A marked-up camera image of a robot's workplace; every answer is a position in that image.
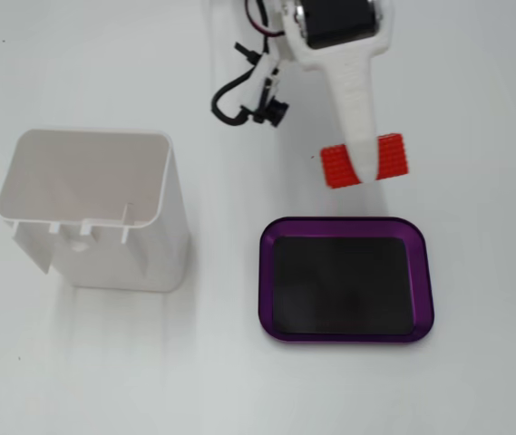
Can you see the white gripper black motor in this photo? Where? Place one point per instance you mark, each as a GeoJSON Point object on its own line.
{"type": "Point", "coordinates": [335, 28]}

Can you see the red studded block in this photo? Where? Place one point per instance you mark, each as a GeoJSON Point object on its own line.
{"type": "Point", "coordinates": [334, 167]}

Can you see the white plastic box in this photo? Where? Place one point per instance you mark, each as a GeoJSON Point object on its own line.
{"type": "Point", "coordinates": [103, 172]}

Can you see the purple metal tray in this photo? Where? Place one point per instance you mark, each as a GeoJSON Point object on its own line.
{"type": "Point", "coordinates": [423, 294]}

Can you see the small black camera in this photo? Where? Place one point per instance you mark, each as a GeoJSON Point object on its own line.
{"type": "Point", "coordinates": [275, 111]}

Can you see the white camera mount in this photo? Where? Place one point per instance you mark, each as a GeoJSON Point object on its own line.
{"type": "Point", "coordinates": [262, 68]}

